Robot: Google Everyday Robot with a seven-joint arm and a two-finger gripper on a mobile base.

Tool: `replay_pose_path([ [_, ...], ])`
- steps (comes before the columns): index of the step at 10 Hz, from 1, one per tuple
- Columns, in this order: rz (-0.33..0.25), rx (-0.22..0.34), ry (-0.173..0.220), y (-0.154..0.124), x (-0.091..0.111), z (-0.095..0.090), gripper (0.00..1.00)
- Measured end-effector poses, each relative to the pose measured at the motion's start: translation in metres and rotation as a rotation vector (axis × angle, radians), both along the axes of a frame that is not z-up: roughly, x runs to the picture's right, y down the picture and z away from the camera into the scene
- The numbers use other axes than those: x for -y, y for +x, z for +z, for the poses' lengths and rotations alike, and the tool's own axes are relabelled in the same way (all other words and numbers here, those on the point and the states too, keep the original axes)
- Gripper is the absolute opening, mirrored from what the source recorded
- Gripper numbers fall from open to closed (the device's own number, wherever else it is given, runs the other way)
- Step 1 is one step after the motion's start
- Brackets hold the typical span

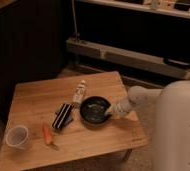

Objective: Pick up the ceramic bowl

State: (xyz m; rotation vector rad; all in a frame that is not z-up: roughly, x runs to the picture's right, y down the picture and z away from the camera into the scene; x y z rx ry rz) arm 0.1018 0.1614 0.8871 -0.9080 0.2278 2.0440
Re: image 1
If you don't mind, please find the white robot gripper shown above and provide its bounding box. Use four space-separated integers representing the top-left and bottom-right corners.
104 97 134 117

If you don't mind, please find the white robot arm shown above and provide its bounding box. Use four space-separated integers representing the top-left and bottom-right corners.
104 86 162 117

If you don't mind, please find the white bottle with label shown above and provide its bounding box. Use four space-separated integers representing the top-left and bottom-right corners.
73 80 86 104

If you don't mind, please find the wooden table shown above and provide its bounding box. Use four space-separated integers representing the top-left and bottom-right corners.
0 71 148 171

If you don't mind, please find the grey baseboard heater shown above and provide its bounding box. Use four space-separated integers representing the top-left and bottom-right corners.
66 38 190 80

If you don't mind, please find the orange carrot toy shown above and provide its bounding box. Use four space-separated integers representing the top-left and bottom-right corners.
43 124 58 150

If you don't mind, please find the clear plastic cup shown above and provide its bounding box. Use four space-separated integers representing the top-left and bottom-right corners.
5 125 29 150

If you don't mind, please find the white shelf ledge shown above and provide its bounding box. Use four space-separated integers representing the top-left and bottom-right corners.
77 0 190 19

